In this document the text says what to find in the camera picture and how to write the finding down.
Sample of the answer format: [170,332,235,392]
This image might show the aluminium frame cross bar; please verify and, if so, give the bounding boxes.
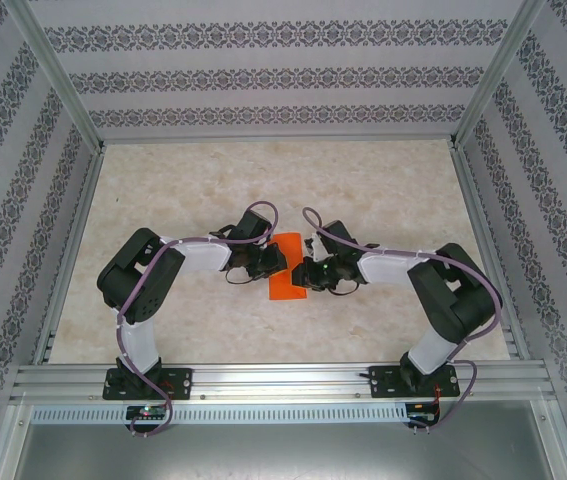
[98,132,459,147]

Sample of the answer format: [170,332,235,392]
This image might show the aluminium mounting rail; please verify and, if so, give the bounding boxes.
[10,360,557,402]

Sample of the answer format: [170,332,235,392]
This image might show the aluminium table side rail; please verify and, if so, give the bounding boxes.
[450,144,532,362]
[32,147,109,366]

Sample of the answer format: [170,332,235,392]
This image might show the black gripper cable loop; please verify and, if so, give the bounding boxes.
[223,267,254,287]
[327,279,362,297]

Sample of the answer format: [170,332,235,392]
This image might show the black right gripper cable loop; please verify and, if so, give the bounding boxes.
[327,279,362,297]

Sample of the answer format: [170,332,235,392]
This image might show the grey metal tray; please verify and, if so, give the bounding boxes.
[10,422,567,480]

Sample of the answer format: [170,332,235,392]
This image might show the orange paper sheet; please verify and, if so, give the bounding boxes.
[267,232,311,301]

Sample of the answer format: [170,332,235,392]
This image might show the slotted grey cable duct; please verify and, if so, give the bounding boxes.
[30,402,410,424]

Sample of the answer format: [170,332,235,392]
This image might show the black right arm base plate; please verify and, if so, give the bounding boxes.
[368,364,459,400]

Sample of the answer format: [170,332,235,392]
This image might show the aluminium upright frame post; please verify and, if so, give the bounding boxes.
[450,0,548,147]
[5,0,105,150]

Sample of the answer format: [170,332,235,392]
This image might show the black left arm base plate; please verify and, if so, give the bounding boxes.
[102,367,193,401]

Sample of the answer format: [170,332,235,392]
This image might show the black left gripper cable loop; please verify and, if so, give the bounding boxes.
[223,267,254,287]

